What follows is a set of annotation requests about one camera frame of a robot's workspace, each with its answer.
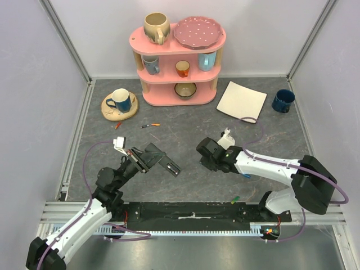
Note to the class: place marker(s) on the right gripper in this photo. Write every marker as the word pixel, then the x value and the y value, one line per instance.
pixel 208 164

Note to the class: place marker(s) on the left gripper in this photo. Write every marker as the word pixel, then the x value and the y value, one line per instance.
pixel 134 154

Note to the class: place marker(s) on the black remote control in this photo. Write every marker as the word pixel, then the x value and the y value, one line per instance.
pixel 154 156

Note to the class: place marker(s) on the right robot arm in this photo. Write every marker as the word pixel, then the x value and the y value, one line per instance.
pixel 308 181

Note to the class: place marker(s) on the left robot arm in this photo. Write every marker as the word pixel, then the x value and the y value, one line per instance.
pixel 104 204

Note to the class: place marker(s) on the beige round saucer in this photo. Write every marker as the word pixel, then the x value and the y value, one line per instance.
pixel 113 114

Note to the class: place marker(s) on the green battery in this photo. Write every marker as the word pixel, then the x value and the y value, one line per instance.
pixel 234 200

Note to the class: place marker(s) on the blue mug cream interior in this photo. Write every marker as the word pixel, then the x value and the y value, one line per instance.
pixel 120 99

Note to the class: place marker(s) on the square white plate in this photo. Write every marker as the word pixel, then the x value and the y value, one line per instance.
pixel 241 102

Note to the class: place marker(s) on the dark patterned bowl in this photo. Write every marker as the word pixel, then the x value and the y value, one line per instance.
pixel 185 90

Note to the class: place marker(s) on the dark blue mug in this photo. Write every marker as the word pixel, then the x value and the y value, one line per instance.
pixel 283 100

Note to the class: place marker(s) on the pink three-tier shelf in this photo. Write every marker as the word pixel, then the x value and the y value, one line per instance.
pixel 158 90

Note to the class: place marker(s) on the grey blue mug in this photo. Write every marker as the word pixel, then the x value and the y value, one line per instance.
pixel 151 64

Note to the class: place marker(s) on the small orange cup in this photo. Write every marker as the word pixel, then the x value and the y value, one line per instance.
pixel 182 68

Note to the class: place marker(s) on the light blue mug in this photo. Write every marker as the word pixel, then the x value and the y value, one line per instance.
pixel 206 60

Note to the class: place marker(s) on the pink dotted plate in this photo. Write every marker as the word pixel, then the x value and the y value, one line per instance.
pixel 197 32

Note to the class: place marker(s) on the beige ceramic mug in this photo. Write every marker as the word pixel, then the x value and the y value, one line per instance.
pixel 157 27

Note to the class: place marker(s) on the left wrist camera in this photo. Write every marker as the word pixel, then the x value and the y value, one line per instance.
pixel 119 144

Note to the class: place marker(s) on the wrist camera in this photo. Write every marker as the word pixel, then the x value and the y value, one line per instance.
pixel 119 144
pixel 226 140

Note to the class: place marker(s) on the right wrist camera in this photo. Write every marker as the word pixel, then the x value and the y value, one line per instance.
pixel 226 140

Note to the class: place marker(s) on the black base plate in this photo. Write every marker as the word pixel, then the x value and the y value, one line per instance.
pixel 195 216

